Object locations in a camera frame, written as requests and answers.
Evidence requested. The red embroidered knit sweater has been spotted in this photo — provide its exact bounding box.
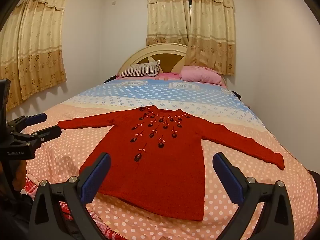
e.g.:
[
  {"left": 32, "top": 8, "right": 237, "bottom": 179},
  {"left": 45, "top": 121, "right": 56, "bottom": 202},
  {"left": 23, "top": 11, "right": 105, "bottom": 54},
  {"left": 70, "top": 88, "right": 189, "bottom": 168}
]
[{"left": 57, "top": 106, "right": 285, "bottom": 222}]

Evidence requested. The striped pillow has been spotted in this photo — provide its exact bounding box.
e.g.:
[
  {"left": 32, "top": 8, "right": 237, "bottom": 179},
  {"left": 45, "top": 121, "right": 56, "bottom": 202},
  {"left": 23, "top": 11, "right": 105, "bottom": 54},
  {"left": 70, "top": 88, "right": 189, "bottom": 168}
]
[{"left": 119, "top": 60, "right": 160, "bottom": 78}]

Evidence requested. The pink under sheet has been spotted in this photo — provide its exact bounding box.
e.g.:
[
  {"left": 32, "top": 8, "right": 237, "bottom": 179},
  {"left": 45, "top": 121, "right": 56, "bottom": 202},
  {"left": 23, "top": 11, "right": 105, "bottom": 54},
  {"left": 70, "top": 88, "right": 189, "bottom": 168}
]
[{"left": 115, "top": 72, "right": 181, "bottom": 81}]

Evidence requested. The long beige floral curtain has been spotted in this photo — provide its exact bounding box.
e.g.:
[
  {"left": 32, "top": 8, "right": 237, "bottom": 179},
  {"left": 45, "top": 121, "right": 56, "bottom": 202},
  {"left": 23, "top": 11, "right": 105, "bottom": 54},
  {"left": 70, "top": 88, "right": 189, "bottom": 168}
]
[{"left": 186, "top": 0, "right": 237, "bottom": 76}]

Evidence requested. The cream wooden headboard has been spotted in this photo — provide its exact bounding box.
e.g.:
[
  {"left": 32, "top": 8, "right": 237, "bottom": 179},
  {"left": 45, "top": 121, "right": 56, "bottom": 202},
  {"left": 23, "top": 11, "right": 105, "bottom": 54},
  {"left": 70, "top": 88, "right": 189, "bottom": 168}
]
[{"left": 117, "top": 42, "right": 227, "bottom": 85}]

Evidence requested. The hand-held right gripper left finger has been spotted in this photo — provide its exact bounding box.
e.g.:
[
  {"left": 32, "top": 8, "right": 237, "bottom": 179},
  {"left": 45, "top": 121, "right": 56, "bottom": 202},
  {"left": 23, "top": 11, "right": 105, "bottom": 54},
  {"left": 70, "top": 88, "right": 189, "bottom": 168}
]
[{"left": 29, "top": 152, "right": 112, "bottom": 240}]

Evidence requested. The wide beige floral curtain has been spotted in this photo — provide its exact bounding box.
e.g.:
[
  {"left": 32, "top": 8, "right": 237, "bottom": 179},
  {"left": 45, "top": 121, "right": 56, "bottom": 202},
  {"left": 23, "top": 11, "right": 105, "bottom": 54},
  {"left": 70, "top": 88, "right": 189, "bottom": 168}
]
[{"left": 0, "top": 0, "right": 70, "bottom": 112}]

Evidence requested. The person's left hand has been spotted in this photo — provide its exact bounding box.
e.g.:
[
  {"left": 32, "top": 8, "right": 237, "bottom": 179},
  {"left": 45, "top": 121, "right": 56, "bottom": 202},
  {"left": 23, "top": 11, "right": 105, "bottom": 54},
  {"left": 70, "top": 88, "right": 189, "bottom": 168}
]
[{"left": 11, "top": 159, "right": 27, "bottom": 193}]

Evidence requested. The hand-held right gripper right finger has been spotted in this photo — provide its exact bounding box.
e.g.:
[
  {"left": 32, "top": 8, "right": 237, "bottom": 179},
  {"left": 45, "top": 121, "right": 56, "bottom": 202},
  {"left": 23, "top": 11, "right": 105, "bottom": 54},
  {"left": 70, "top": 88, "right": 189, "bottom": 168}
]
[{"left": 212, "top": 152, "right": 295, "bottom": 240}]

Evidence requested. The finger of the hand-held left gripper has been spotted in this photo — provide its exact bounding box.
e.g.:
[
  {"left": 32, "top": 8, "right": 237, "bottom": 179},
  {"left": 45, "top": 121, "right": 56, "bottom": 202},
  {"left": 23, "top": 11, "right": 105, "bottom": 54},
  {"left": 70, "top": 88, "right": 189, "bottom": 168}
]
[
  {"left": 11, "top": 126, "right": 62, "bottom": 146},
  {"left": 9, "top": 113, "right": 48, "bottom": 131}
]

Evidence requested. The narrow beige floral curtain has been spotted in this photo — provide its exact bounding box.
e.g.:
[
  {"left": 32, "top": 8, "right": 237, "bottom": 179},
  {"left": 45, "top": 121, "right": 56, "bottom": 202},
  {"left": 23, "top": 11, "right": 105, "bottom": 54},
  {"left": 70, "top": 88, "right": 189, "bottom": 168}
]
[{"left": 146, "top": 0, "right": 192, "bottom": 47}]

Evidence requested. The polka-dot bed sheet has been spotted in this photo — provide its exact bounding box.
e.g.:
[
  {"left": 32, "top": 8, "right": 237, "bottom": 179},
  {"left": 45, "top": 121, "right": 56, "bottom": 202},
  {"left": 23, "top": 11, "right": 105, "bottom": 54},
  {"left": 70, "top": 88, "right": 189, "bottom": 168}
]
[{"left": 24, "top": 74, "right": 319, "bottom": 240}]

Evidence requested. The pink pillow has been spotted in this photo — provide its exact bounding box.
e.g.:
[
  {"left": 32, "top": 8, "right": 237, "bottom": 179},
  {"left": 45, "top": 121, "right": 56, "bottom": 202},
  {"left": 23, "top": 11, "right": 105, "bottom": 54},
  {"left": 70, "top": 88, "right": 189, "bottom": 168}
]
[{"left": 180, "top": 65, "right": 222, "bottom": 85}]

